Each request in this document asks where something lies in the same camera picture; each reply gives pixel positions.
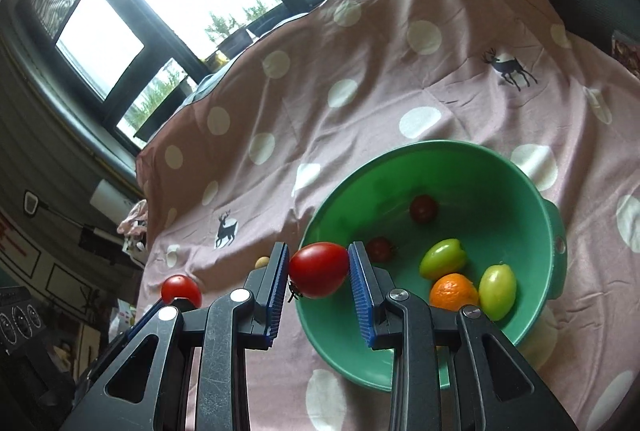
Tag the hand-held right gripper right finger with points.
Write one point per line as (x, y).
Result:
(361, 306)

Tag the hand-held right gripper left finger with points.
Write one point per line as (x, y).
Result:
(277, 301)

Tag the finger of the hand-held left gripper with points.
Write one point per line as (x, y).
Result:
(145, 321)

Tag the red cherry tomato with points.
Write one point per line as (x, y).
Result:
(317, 268)
(424, 208)
(380, 248)
(180, 288)

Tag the orange tangerine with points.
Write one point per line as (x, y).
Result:
(452, 292)

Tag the green plastic bowl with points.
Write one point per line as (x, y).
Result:
(380, 191)

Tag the large green tomato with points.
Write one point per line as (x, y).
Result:
(497, 291)

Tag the tan longan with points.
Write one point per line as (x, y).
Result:
(261, 262)

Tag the black white patterned bag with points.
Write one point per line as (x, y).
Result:
(135, 250)

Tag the pink floral cloth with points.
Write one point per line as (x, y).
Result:
(134, 217)

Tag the white cylinder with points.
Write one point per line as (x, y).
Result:
(112, 201)

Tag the black appliance with dials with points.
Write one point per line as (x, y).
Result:
(17, 318)

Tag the pink polka-dot deer blanket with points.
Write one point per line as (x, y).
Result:
(350, 86)

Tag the black plant pot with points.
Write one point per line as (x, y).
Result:
(235, 42)

